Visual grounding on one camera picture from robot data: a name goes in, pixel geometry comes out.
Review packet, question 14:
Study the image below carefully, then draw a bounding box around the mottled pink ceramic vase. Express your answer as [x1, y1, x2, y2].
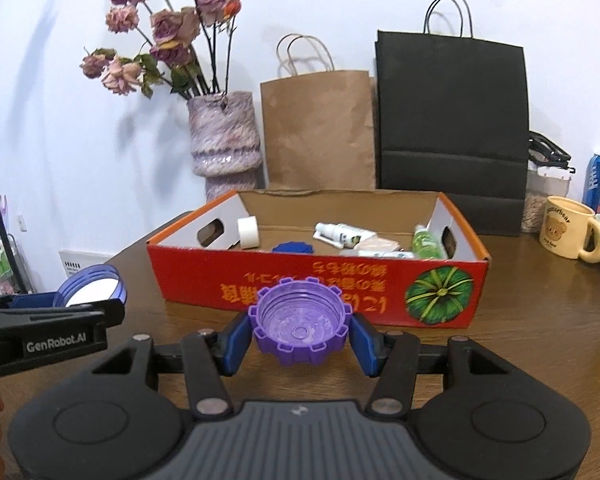
[187, 91, 263, 203]

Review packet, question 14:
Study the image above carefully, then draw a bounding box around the white spray bottle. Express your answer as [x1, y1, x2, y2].
[313, 222, 378, 250]

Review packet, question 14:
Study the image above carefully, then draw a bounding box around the black paper bag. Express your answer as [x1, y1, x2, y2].
[374, 0, 531, 237]

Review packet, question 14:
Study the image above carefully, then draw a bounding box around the purple ridged bottle cap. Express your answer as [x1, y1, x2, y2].
[247, 280, 353, 367]

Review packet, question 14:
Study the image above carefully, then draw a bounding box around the brown paper bag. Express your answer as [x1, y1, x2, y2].
[260, 34, 377, 192]

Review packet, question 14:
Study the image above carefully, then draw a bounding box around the clear jar with black lid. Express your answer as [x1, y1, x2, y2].
[521, 131, 577, 235]

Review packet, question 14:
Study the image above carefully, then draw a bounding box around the wire storage rack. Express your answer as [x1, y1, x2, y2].
[0, 232, 26, 296]

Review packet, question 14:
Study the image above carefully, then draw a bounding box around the white flat cardboard package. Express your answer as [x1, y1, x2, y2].
[59, 249, 111, 281]

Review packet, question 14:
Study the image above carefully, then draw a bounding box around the blue ridged bottle cap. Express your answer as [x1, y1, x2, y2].
[272, 240, 314, 254]

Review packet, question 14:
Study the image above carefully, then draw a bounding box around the dried pink rose bouquet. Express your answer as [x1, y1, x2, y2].
[80, 0, 243, 101]

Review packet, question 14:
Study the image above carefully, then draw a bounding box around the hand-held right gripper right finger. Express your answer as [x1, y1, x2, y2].
[349, 312, 511, 418]

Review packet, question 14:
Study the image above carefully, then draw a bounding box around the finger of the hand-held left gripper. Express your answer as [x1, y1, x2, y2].
[0, 291, 63, 311]
[0, 299, 126, 330]

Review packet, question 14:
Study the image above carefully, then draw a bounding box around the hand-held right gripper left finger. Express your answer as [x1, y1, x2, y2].
[87, 312, 253, 418]

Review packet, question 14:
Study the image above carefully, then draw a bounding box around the beige square bottle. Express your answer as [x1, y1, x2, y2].
[357, 237, 401, 253]

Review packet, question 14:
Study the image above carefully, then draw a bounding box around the green spray bottle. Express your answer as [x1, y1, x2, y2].
[411, 225, 448, 261]

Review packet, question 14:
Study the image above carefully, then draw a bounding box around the yellow bear mug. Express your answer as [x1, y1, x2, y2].
[539, 195, 600, 265]

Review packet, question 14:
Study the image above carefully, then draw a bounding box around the red cardboard box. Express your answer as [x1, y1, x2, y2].
[146, 189, 492, 330]

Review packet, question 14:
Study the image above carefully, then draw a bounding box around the blue packet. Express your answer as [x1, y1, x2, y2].
[585, 153, 600, 214]

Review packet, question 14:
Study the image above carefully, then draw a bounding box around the blue jar lid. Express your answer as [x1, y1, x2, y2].
[53, 264, 127, 308]

